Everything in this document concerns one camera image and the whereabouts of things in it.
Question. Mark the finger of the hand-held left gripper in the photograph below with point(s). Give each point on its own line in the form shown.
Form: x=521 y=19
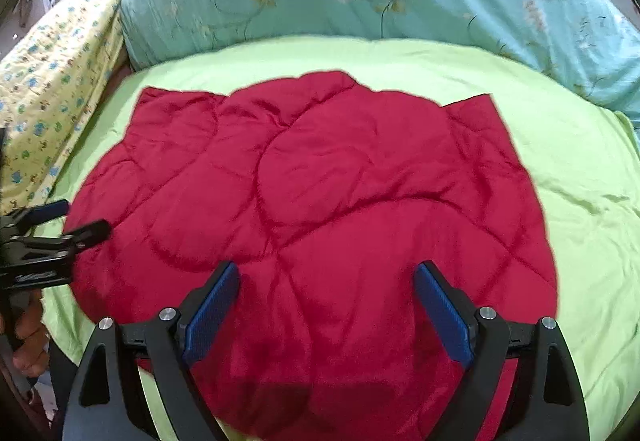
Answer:
x=52 y=211
x=90 y=231

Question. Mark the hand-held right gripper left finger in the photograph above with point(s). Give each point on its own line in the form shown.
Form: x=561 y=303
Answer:
x=210 y=316

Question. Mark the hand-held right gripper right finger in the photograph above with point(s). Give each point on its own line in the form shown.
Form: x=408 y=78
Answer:
x=442 y=311

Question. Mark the red quilted jacket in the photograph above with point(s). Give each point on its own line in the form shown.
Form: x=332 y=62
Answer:
x=325 y=201

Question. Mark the person's left hand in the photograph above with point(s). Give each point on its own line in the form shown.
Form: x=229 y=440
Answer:
x=32 y=336

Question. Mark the yellow printed quilt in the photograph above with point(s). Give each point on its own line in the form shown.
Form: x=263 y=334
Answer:
x=55 y=86

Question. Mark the green bed sheet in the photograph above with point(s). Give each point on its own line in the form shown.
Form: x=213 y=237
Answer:
x=590 y=201

